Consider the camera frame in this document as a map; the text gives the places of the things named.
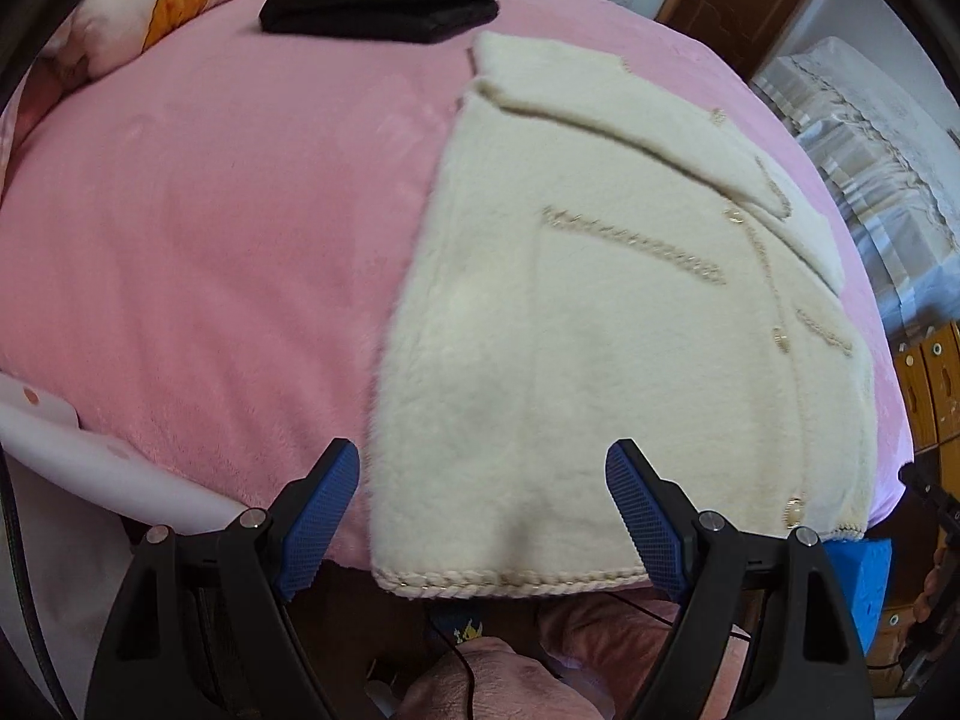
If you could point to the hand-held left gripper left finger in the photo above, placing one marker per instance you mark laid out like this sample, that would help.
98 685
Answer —
319 517

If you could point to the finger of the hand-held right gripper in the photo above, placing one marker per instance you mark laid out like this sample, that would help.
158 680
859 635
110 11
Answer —
934 499

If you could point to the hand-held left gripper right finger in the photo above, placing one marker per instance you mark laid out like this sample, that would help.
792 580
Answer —
645 525

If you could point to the white fluffy cardigan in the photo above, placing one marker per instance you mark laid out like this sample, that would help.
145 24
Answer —
600 315

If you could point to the person's right hand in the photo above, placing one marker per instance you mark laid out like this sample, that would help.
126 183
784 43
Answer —
930 585

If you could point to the blue plastic box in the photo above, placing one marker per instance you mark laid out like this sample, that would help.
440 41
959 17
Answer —
862 592

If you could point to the wooden drawer cabinet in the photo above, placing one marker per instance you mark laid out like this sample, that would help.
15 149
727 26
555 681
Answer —
930 382

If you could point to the person's pink pants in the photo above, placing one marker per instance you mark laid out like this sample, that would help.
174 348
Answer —
585 660

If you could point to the small pink pillow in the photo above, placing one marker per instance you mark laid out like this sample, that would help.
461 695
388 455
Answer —
75 450

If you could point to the pink bed blanket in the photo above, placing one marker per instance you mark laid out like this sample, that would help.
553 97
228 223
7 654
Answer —
210 240

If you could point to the white lace furniture cover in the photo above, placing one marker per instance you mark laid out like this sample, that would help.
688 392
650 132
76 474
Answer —
877 150

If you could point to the black folded garment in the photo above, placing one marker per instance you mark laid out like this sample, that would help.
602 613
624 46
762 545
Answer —
375 7

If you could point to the cartoon print pillow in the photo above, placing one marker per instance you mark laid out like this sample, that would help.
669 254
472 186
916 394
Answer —
150 7

